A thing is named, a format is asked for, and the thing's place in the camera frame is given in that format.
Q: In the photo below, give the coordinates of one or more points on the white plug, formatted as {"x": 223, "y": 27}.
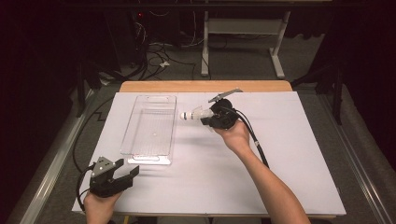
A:
{"x": 165, "y": 64}

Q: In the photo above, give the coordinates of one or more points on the aluminium floor rail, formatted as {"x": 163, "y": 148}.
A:
{"x": 370, "y": 199}
{"x": 53, "y": 174}

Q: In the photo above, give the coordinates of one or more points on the white table cover sheet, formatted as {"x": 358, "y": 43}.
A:
{"x": 202, "y": 186}

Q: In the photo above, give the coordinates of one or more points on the clear plastic bin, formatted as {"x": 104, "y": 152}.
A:
{"x": 149, "y": 130}

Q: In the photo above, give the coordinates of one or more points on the person's left hand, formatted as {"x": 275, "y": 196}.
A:
{"x": 99, "y": 208}

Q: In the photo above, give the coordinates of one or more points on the black metal stand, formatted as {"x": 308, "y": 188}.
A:
{"x": 80, "y": 93}
{"x": 337, "y": 99}

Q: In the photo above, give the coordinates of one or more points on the white metal desk frame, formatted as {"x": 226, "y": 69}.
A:
{"x": 246, "y": 26}

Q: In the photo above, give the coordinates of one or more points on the person's right hand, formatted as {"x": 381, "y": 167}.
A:
{"x": 236, "y": 138}

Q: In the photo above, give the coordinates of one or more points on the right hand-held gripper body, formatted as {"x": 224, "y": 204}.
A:
{"x": 225, "y": 116}

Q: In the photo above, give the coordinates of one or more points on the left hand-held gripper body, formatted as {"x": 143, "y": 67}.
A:
{"x": 104, "y": 186}

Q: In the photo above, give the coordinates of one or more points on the dark equipment with red light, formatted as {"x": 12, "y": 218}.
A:
{"x": 137, "y": 31}

